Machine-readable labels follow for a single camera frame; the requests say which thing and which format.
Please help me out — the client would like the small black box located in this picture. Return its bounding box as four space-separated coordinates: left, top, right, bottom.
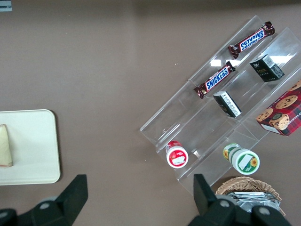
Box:
249 54 286 83
213 90 243 119

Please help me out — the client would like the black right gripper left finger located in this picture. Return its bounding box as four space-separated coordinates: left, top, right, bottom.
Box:
0 174 89 226

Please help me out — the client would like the small grey block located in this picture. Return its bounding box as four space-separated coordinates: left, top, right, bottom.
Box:
0 0 13 13

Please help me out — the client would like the silver foil tray stack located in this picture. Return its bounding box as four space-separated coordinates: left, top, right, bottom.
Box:
225 191 281 214

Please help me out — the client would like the light wicker basket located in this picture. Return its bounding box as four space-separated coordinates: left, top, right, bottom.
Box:
214 177 287 218

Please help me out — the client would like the green lid white cup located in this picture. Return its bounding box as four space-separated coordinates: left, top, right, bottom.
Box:
222 143 261 176

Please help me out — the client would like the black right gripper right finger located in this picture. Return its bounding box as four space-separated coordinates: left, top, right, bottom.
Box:
187 174 293 226

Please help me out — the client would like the Snickers chocolate bar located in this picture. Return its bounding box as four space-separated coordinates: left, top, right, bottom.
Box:
228 21 276 60
193 60 237 100

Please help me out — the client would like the triangular sandwich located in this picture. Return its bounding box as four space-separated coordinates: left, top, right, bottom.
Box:
0 124 15 168

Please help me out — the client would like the clear acrylic stepped shelf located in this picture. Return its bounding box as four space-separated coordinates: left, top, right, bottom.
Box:
139 15 301 196

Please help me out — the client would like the red tartan cookie box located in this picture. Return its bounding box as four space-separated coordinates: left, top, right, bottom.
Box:
255 79 301 137

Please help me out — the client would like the red lid white cup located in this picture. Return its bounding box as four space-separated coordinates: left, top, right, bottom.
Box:
165 140 190 169

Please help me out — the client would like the cream plastic tray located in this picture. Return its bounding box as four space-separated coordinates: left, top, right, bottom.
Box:
0 109 62 186

